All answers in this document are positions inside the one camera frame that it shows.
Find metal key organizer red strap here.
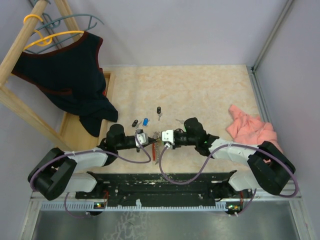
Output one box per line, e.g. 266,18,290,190
151,131,163,166

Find green tag key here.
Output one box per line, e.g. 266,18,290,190
157,140,166,146

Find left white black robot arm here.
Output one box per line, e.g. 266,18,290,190
27,124,157,201

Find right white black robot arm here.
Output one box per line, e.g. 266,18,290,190
162,117,296,198

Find blue tag key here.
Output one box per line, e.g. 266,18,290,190
142,118,150,127

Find black tag key left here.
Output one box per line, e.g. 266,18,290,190
131,119,139,127

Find black tag key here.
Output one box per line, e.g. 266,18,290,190
131,119,139,127
156,106,163,121

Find black tag key upper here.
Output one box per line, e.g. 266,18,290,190
156,106,163,121

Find pink cloth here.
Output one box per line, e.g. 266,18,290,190
226,104,283,153

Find dark navy vest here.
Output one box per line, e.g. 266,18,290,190
12,32,118,137

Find yellow plastic hanger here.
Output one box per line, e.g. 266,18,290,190
23,14,84,51

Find wooden clothes rack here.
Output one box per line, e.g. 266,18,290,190
0,0,83,151

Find teal plastic hanger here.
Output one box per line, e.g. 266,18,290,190
25,13,104,54

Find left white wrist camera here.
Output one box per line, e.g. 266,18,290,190
135,129,149,148

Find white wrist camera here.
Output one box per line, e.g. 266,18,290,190
161,129,175,144
135,129,149,148

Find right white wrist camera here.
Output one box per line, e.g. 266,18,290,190
161,129,175,144

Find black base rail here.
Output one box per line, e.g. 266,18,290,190
75,171,253,207

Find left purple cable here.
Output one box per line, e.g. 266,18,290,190
29,132,152,218

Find wooden tray frame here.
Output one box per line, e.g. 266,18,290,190
59,70,116,151

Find aluminium frame post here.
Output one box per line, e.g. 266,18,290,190
251,0,296,73

